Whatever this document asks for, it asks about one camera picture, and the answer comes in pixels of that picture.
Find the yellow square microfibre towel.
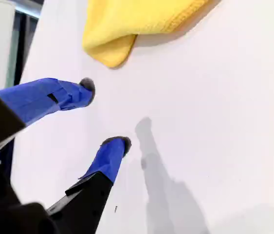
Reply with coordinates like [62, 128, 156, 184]
[82, 0, 222, 68]

